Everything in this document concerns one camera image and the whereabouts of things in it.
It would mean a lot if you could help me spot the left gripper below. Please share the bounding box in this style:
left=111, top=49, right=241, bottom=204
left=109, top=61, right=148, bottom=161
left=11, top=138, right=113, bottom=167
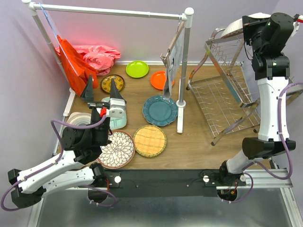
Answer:
left=82, top=75, right=126, bottom=147

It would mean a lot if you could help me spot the large floral ceramic plate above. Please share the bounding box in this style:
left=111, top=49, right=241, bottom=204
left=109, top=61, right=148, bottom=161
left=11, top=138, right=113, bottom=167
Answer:
left=221, top=12, right=270, bottom=38

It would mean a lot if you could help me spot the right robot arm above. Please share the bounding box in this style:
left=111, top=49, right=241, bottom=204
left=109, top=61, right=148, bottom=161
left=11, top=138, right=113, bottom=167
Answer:
left=218, top=12, right=303, bottom=185

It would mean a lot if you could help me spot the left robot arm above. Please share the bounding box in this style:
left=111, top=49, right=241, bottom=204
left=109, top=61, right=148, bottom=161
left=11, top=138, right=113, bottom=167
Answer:
left=0, top=77, right=126, bottom=210

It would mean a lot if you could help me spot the metal dish rack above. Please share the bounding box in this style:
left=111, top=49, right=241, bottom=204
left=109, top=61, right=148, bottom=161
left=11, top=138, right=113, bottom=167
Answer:
left=186, top=28, right=260, bottom=146

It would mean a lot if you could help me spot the dark yellow patterned plate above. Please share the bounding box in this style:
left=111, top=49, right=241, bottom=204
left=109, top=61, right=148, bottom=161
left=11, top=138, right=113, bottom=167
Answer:
left=100, top=74, right=125, bottom=94

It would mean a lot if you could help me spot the light blue divided tray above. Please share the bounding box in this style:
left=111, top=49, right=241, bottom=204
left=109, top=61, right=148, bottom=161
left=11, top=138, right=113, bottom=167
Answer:
left=101, top=96, right=128, bottom=131

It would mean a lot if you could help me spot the white striped plate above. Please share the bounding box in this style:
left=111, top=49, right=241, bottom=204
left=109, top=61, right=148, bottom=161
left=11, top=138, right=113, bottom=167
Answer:
left=67, top=112, right=91, bottom=126

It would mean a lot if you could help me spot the orange garment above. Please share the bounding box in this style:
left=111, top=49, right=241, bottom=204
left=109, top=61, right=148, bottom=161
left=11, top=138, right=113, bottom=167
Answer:
left=58, top=35, right=98, bottom=96

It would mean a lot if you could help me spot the pink plastic bag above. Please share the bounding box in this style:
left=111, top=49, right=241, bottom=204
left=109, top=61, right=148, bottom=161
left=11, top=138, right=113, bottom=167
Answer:
left=54, top=44, right=122, bottom=77

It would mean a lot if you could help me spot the lime green plate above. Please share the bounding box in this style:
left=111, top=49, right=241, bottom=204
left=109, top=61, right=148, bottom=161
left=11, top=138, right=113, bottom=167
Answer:
left=125, top=61, right=149, bottom=79

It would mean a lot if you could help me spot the orange plastic plate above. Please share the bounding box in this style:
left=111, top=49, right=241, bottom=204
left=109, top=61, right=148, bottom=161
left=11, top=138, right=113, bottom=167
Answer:
left=150, top=70, right=166, bottom=90

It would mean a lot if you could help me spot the brown rim floral plate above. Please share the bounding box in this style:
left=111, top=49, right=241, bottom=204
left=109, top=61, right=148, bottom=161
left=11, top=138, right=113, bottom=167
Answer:
left=97, top=130, right=135, bottom=169

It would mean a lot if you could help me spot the teal scalloped plate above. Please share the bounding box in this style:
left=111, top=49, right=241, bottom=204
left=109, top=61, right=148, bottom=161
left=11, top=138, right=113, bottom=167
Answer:
left=143, top=95, right=178, bottom=127

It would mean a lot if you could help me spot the woven bamboo plate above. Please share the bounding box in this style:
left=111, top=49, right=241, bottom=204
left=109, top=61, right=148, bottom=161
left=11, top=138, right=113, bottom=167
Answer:
left=133, top=125, right=167, bottom=157

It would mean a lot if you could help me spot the beige clip hanger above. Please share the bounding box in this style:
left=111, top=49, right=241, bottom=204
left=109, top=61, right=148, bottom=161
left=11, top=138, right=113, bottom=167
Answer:
left=160, top=20, right=185, bottom=69

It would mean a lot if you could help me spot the grey panda towel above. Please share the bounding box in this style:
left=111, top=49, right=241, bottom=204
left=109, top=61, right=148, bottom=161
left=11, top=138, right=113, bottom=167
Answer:
left=163, top=40, right=184, bottom=98

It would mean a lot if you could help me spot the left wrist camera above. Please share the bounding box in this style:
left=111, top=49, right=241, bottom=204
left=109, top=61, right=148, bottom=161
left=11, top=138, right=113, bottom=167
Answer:
left=102, top=97, right=126, bottom=118

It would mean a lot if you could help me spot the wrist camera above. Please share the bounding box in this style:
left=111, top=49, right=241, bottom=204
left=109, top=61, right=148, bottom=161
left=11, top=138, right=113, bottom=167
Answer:
left=291, top=15, right=303, bottom=37
left=102, top=97, right=126, bottom=118

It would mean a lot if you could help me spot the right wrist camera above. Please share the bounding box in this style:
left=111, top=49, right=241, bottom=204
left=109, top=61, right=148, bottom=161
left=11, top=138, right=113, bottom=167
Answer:
left=291, top=15, right=303, bottom=37

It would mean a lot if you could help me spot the white clothes rack frame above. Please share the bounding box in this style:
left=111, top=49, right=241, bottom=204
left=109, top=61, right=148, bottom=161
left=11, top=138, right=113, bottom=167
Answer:
left=21, top=0, right=195, bottom=133

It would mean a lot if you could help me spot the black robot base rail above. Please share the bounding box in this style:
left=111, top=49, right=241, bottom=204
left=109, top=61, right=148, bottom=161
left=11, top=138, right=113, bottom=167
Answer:
left=93, top=169, right=246, bottom=198

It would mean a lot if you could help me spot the blue wire hanger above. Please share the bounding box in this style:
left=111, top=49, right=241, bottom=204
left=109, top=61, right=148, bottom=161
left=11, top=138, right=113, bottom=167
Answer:
left=39, top=3, right=79, bottom=76

